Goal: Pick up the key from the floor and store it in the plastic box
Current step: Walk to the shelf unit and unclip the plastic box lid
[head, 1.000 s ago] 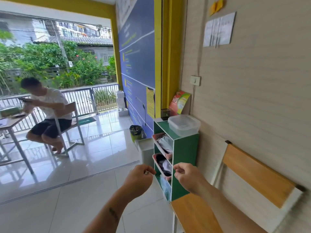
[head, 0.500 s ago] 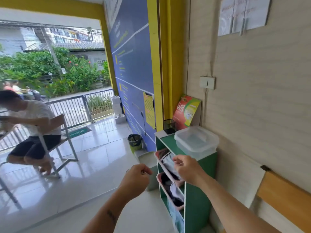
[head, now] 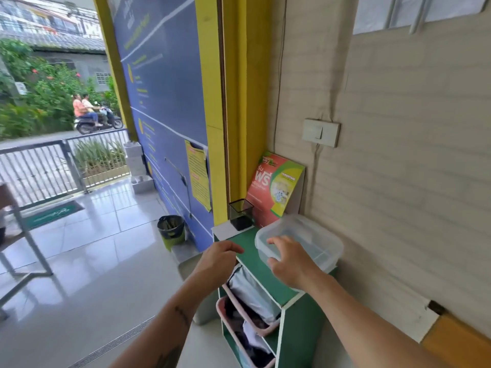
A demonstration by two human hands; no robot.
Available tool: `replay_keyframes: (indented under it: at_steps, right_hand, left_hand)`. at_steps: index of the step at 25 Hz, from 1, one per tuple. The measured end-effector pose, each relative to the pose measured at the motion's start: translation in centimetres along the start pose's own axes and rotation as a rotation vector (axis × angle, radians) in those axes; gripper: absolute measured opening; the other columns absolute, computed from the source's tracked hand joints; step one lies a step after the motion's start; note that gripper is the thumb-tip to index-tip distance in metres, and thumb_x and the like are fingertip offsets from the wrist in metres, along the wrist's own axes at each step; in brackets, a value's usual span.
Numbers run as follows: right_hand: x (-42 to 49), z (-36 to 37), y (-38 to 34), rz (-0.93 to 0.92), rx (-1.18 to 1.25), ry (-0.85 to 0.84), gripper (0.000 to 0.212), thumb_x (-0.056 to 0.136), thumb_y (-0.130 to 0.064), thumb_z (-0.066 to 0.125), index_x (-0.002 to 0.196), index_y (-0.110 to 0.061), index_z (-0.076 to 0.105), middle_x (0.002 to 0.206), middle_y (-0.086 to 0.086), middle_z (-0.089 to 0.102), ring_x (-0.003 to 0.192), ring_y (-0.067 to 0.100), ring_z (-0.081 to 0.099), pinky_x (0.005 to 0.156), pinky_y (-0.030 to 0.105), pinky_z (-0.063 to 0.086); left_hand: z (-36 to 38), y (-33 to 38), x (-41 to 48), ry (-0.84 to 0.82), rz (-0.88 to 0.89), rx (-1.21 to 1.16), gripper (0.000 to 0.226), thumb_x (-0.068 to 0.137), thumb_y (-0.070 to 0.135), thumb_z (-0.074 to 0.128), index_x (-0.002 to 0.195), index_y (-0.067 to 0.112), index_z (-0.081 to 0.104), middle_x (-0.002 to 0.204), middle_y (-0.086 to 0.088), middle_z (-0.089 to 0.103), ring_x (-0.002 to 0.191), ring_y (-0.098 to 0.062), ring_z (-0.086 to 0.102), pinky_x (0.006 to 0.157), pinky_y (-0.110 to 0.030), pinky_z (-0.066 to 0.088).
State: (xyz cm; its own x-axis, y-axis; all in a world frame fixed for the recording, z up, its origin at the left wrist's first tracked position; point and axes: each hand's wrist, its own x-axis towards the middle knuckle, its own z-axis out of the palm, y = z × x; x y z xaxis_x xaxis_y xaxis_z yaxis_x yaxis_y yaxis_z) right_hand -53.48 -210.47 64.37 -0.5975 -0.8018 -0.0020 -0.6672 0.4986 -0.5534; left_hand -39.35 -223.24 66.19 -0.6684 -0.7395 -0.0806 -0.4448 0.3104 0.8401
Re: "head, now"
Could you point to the person's left hand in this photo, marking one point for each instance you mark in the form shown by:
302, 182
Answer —
214, 264

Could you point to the person's right hand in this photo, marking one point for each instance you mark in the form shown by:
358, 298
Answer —
295, 266

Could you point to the person's right thumb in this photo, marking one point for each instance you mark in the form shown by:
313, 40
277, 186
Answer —
274, 267

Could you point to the person's left fingers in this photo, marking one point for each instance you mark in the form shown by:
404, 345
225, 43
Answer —
231, 247

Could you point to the clear plastic food container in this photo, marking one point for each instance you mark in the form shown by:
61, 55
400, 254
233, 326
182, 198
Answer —
312, 231

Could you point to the person's left forearm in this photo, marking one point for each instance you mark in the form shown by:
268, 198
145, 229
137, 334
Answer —
168, 321

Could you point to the person's right forearm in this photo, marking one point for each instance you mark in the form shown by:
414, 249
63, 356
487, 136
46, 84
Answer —
364, 329

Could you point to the white cloth bundle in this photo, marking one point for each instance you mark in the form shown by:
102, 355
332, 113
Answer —
253, 293

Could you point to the black mesh pen holder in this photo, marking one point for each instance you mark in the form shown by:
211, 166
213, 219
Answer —
241, 214

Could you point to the pink laundry basket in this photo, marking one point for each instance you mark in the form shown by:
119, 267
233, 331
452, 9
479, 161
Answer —
264, 328
230, 325

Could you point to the green bin with black bag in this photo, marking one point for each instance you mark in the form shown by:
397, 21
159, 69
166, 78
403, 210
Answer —
171, 230

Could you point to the grey plastic bin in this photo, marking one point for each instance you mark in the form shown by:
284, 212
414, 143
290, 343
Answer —
203, 306

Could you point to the green shelf cabinet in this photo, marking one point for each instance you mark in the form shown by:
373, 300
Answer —
301, 329

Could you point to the red and green poster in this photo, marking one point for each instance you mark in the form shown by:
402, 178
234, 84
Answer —
268, 187

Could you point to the dark clothes pile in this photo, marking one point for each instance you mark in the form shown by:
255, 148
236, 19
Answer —
251, 341

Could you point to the yellow notice sheet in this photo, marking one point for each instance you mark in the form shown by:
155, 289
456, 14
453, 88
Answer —
198, 174

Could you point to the thin metal rod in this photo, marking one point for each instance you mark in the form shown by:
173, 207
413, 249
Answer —
180, 176

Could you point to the white stacked blocks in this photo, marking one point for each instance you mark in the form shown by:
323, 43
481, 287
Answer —
133, 159

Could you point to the yellow pillar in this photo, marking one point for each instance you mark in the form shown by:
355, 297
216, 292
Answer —
238, 91

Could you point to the spiky green plants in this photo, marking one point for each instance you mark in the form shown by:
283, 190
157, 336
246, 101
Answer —
98, 155

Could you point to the blue information board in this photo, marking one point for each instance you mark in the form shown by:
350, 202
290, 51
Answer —
168, 91

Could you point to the green door mat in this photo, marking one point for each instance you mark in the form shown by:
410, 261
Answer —
51, 215

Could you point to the black motor scooter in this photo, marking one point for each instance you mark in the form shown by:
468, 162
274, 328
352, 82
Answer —
88, 124

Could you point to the yellow wooden board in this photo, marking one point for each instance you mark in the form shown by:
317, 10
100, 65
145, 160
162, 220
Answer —
460, 344

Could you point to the grey metal gate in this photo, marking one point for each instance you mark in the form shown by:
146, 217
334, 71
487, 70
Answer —
42, 168

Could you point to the flowering green bushes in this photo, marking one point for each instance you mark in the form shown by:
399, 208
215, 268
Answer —
38, 91

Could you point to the grey roofed building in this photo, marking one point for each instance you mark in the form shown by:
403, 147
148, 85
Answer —
57, 34

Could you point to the white framed window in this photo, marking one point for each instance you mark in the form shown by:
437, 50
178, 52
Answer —
406, 11

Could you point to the white light switch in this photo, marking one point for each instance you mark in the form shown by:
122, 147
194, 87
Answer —
320, 132

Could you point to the metal frame table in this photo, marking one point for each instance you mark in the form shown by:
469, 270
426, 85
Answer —
23, 241

